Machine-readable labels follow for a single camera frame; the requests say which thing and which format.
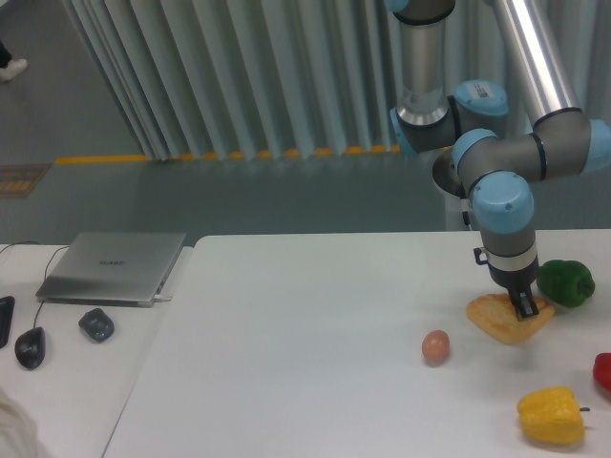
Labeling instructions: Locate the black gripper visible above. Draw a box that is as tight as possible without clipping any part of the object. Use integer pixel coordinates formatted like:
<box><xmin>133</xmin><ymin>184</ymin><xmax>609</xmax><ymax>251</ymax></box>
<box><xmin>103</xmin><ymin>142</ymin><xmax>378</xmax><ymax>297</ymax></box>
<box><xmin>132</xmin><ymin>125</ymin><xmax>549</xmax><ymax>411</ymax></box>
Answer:
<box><xmin>489</xmin><ymin>260</ymin><xmax>539</xmax><ymax>321</ymax></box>

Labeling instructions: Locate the triangular golden bread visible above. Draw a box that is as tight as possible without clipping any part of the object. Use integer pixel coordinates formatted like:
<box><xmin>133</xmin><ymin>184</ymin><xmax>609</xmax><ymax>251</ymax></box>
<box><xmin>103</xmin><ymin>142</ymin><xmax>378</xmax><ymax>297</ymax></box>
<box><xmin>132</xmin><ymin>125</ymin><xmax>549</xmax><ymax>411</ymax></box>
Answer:
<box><xmin>466</xmin><ymin>294</ymin><xmax>556</xmax><ymax>344</ymax></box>

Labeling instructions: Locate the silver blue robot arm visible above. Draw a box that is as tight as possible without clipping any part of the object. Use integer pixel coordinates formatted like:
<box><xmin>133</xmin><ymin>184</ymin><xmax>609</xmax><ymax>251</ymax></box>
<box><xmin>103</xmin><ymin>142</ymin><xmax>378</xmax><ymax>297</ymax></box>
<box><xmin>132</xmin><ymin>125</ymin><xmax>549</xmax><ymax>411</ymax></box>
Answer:
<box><xmin>386</xmin><ymin>1</ymin><xmax>610</xmax><ymax>320</ymax></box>

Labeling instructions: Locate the green bell pepper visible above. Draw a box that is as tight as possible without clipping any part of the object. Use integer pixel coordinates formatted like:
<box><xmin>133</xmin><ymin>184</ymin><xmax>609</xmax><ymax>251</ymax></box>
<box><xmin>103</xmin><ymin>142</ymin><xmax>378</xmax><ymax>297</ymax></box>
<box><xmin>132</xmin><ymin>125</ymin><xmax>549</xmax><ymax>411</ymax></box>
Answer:
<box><xmin>537</xmin><ymin>260</ymin><xmax>596</xmax><ymax>308</ymax></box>

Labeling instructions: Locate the red bell pepper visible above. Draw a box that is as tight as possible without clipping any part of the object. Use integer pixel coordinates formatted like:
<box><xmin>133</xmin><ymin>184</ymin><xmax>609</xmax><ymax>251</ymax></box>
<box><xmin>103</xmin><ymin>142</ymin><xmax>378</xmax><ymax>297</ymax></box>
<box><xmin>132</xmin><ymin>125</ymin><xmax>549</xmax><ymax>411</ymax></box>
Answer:
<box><xmin>592</xmin><ymin>352</ymin><xmax>611</xmax><ymax>392</ymax></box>

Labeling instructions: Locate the brown egg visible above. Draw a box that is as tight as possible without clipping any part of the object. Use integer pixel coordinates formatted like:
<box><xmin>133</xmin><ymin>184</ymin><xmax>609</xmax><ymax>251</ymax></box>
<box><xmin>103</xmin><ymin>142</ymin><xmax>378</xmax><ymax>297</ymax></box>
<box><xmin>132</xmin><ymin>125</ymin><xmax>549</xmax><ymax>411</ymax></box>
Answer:
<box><xmin>421</xmin><ymin>330</ymin><xmax>451</xmax><ymax>365</ymax></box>

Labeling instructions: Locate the yellow bell pepper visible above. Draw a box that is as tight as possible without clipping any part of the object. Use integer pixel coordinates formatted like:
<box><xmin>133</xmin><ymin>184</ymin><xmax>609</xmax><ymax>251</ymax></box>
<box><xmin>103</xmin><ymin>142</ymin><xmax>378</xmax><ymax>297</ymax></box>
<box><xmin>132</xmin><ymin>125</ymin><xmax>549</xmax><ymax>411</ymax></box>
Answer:
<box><xmin>516</xmin><ymin>386</ymin><xmax>586</xmax><ymax>446</ymax></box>

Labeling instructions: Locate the white usb dongle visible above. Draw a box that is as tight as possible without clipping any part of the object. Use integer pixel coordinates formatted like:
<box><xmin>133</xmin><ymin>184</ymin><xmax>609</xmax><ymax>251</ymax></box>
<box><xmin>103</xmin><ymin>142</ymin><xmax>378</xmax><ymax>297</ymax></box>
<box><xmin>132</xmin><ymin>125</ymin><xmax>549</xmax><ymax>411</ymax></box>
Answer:
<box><xmin>153</xmin><ymin>295</ymin><xmax>173</xmax><ymax>302</ymax></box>

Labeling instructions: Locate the white folding partition screen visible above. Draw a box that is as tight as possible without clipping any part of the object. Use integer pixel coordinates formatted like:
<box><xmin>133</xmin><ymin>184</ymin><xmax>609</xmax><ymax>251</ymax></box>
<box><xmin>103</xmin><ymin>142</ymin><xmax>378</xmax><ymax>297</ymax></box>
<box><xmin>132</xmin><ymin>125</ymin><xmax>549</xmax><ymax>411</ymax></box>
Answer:
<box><xmin>67</xmin><ymin>1</ymin><xmax>593</xmax><ymax>161</ymax></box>

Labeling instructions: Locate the silver closed laptop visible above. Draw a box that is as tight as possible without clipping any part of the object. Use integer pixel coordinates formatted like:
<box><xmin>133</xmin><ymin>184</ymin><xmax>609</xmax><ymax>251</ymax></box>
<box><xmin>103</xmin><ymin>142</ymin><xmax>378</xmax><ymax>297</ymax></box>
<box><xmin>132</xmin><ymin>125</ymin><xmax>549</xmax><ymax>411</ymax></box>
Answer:
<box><xmin>36</xmin><ymin>232</ymin><xmax>186</xmax><ymax>307</ymax></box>

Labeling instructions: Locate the black computer mouse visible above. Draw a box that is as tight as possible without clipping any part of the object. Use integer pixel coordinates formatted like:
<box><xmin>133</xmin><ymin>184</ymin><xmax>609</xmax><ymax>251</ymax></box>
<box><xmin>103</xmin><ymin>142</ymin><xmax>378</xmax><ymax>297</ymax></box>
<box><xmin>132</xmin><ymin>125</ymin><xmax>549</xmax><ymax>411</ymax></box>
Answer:
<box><xmin>14</xmin><ymin>326</ymin><xmax>46</xmax><ymax>370</ymax></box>

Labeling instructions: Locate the black flat device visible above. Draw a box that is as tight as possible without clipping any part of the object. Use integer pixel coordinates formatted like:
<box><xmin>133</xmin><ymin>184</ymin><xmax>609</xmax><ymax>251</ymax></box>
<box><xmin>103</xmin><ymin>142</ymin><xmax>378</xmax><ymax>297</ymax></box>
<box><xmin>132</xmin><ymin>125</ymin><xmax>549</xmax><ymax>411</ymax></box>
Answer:
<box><xmin>0</xmin><ymin>296</ymin><xmax>15</xmax><ymax>348</ymax></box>

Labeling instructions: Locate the white cloth orange lettering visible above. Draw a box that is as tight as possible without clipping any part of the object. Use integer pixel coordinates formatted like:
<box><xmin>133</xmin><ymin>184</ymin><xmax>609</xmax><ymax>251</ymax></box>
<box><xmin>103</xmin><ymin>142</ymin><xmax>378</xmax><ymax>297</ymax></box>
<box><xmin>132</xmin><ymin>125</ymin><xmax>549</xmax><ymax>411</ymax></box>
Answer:
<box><xmin>1</xmin><ymin>391</ymin><xmax>38</xmax><ymax>458</ymax></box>

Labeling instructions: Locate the white shoe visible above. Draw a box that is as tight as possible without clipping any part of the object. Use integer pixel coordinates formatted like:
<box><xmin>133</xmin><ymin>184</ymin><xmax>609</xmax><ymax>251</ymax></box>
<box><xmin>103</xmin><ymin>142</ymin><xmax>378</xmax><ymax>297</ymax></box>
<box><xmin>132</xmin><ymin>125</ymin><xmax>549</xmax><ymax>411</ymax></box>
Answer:
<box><xmin>0</xmin><ymin>58</ymin><xmax>29</xmax><ymax>82</ymax></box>

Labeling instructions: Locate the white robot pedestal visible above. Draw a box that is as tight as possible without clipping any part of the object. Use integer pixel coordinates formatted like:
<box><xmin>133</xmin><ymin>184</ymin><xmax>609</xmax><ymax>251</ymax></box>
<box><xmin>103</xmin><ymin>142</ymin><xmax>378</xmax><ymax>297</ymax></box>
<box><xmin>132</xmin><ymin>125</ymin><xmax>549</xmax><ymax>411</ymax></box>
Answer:
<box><xmin>432</xmin><ymin>147</ymin><xmax>475</xmax><ymax>231</ymax></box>

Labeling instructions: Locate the black mouse cable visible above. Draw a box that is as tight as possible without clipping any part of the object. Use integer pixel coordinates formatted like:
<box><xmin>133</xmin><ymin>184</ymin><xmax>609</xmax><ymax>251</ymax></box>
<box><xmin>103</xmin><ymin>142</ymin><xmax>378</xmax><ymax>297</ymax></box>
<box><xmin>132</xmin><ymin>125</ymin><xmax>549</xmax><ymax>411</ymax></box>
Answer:
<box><xmin>0</xmin><ymin>240</ymin><xmax>72</xmax><ymax>330</ymax></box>

